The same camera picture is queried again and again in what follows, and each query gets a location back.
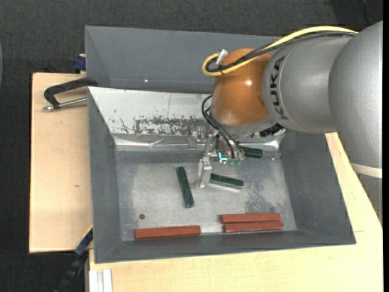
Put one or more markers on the pale wood board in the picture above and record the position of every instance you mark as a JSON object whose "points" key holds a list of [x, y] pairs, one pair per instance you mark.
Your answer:
{"points": [[57, 169]]}

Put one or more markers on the grey metal bin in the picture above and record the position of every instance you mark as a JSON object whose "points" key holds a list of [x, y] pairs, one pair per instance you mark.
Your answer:
{"points": [[158, 193]]}

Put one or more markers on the dark green flat block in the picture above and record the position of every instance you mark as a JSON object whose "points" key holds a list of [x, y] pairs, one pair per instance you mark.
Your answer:
{"points": [[185, 187], [227, 181], [253, 152]]}

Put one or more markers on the black cylinder on white bracket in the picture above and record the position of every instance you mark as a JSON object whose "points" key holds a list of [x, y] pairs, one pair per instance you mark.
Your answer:
{"points": [[270, 132]]}

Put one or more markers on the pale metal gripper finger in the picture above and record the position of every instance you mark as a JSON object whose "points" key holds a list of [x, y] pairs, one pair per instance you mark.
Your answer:
{"points": [[207, 172], [199, 175]]}

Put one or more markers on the red-brown flat block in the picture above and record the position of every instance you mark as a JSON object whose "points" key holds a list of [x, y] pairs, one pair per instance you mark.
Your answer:
{"points": [[167, 232], [251, 217], [253, 226]]}

